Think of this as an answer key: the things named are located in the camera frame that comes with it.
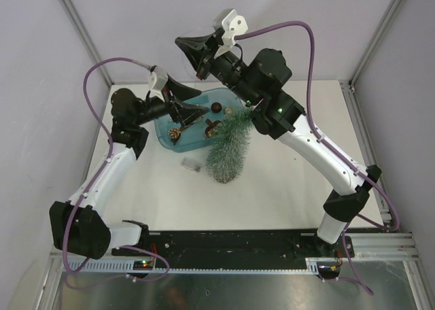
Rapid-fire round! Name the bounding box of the small frosted christmas tree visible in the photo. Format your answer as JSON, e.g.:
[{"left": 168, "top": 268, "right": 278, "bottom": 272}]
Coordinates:
[{"left": 205, "top": 107, "right": 253, "bottom": 184}]

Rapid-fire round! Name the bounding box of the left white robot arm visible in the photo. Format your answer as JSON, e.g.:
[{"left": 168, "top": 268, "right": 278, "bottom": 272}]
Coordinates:
[{"left": 49, "top": 78, "right": 209, "bottom": 260}]

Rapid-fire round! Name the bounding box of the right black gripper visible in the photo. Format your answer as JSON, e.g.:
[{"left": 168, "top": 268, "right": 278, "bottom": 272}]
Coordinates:
[{"left": 176, "top": 31, "right": 261, "bottom": 106}]

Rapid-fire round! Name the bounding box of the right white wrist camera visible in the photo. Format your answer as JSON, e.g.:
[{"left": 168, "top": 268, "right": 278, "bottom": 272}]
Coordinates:
[{"left": 213, "top": 8, "right": 248, "bottom": 48}]

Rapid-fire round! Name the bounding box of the clear battery box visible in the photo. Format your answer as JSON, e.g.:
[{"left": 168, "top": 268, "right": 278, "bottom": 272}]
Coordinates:
[{"left": 181, "top": 157, "right": 202, "bottom": 173}]

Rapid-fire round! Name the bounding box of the grey slotted cable duct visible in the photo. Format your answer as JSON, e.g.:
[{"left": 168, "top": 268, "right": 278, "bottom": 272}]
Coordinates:
[{"left": 63, "top": 258, "right": 341, "bottom": 275}]

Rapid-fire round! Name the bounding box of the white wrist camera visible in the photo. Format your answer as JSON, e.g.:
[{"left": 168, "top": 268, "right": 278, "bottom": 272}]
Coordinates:
[
  {"left": 148, "top": 65, "right": 168, "bottom": 101},
  {"left": 213, "top": 8, "right": 248, "bottom": 48}
]

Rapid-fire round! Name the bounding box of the pine cone ornament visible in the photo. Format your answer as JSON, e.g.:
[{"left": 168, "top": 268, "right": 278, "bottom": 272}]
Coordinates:
[{"left": 168, "top": 128, "right": 181, "bottom": 139}]

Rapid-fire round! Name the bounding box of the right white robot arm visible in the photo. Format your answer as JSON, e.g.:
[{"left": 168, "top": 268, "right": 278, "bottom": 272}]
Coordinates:
[{"left": 175, "top": 33, "right": 381, "bottom": 256}]

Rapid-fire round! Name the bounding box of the teal plastic container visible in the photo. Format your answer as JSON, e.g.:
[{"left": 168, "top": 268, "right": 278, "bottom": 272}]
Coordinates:
[{"left": 154, "top": 88, "right": 243, "bottom": 153}]

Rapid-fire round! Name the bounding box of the brown ribbon ornament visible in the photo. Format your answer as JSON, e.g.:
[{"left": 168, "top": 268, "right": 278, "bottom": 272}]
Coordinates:
[{"left": 205, "top": 119, "right": 221, "bottom": 138}]

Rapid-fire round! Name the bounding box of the dark brown bauble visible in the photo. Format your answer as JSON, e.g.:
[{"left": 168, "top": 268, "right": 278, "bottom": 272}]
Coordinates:
[{"left": 211, "top": 102, "right": 222, "bottom": 114}]

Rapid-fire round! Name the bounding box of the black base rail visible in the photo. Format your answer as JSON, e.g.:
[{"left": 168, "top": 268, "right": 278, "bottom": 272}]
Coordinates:
[{"left": 111, "top": 221, "right": 354, "bottom": 273}]

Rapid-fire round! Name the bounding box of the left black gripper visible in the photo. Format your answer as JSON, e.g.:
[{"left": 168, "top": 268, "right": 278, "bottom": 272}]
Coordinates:
[{"left": 134, "top": 75, "right": 209, "bottom": 127}]

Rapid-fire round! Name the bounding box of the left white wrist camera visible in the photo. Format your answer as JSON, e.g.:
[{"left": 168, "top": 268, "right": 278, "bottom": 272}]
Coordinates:
[{"left": 148, "top": 65, "right": 168, "bottom": 101}]

